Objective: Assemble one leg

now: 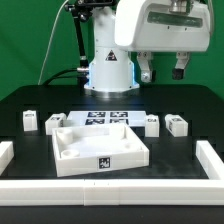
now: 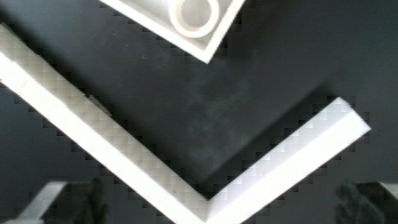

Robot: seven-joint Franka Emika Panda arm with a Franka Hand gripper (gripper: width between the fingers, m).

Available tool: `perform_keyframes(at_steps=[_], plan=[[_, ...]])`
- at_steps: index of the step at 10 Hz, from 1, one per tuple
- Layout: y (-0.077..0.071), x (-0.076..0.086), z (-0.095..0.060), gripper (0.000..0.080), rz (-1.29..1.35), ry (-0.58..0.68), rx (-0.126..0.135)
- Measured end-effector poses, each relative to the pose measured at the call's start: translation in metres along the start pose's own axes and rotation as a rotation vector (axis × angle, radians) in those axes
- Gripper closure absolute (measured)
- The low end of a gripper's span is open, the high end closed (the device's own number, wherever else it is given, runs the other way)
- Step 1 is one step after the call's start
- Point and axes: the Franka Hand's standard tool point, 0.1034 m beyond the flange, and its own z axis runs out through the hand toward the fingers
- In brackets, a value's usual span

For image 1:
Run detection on white square tabletop part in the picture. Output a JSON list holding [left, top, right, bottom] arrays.
[[52, 123, 149, 177]]

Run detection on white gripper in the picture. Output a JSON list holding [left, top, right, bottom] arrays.
[[115, 0, 210, 83]]

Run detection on black cables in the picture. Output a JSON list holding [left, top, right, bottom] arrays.
[[43, 68, 84, 86]]

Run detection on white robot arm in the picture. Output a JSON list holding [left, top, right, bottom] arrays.
[[84, 0, 214, 98]]

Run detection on white cable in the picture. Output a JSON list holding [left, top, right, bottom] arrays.
[[37, 0, 70, 86]]

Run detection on white U-shaped fence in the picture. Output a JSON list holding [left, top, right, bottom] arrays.
[[0, 140, 224, 206]]

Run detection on white marker base plate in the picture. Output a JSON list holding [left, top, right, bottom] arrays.
[[67, 111, 146, 127]]

